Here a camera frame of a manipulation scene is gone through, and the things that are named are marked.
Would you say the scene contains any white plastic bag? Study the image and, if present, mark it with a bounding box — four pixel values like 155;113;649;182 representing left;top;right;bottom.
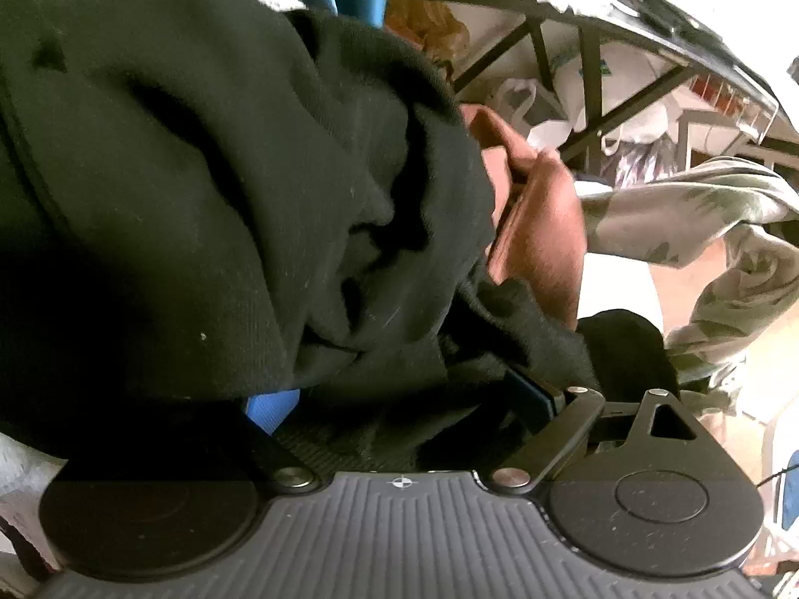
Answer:
496;62;681;151

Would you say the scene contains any dark translucent plastic bag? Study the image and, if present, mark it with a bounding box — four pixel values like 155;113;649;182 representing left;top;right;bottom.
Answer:
608;137;681;185

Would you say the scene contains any white wire basket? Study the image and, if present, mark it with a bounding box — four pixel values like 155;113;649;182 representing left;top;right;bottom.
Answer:
683;71;781;146

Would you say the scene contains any black garment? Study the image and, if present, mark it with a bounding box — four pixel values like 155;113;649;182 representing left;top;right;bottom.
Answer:
0;0;681;472

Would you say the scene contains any rust orange garment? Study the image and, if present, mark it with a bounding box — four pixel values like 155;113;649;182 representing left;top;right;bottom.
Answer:
458;103;589;330

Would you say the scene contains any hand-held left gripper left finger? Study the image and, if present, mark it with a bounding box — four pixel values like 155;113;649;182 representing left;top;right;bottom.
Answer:
243;390;319;493

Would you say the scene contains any black desk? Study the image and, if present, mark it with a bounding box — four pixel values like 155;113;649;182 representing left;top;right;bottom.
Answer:
387;0;799;166

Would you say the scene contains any green beige patterned garment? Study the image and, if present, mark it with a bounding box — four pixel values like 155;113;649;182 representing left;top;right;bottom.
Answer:
575;156;799;416

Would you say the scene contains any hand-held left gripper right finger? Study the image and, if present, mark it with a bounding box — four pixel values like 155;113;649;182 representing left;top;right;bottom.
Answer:
490;368;716;493

